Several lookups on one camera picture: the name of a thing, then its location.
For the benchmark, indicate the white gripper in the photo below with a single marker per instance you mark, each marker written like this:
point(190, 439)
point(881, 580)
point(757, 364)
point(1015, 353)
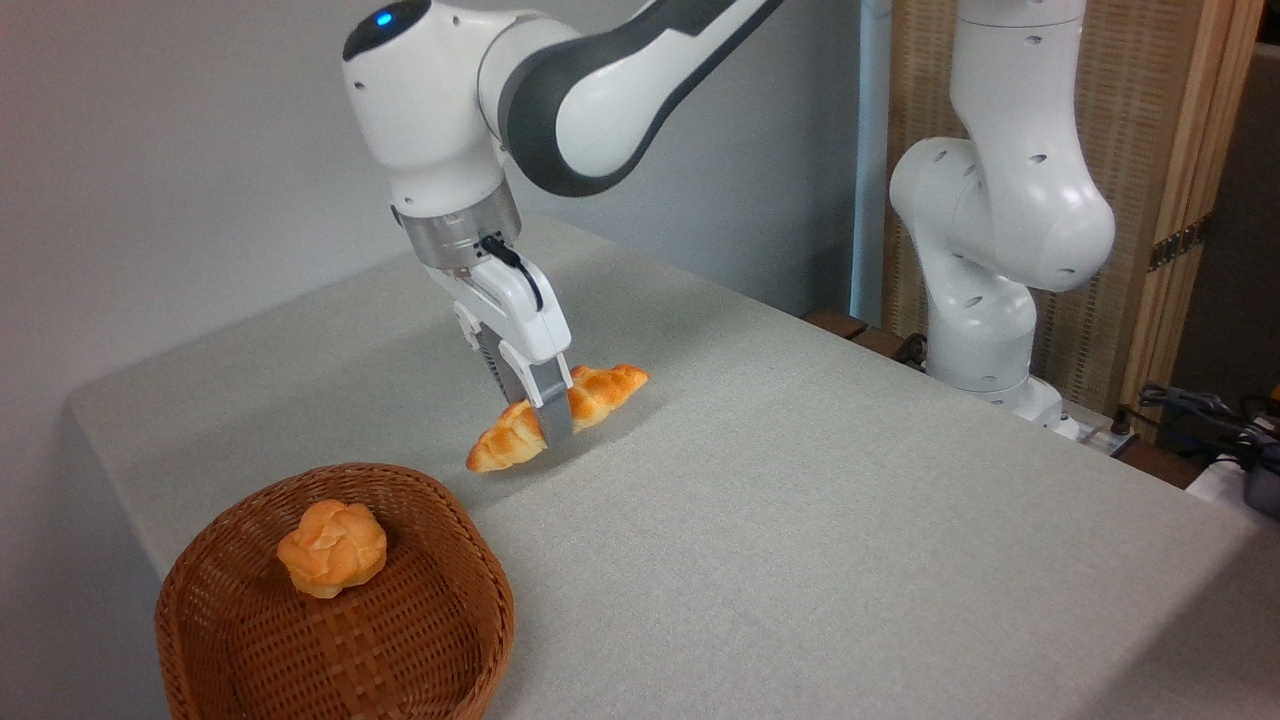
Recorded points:
point(520, 310)

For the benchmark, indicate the long braided bread loaf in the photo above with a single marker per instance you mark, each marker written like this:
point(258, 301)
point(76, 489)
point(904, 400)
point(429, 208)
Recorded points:
point(610, 386)

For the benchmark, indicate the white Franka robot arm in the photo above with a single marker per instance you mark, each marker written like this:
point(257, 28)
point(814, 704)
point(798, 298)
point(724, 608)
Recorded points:
point(600, 100)

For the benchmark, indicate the round knotted bread roll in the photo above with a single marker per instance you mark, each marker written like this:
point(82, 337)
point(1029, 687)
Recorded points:
point(332, 548)

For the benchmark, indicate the grey tablecloth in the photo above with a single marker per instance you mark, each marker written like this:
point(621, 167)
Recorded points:
point(780, 540)

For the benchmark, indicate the brown wooden block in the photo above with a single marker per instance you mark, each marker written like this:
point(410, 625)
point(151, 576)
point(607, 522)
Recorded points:
point(860, 332)

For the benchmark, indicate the brown woven wicker basket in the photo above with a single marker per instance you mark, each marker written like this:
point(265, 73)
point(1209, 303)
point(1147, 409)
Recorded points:
point(300, 650)

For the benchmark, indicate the light blue vertical pipe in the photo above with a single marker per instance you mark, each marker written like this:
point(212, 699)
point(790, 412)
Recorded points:
point(868, 150)

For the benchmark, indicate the black metal screen hinge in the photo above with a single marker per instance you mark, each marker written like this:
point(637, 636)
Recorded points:
point(1178, 244)

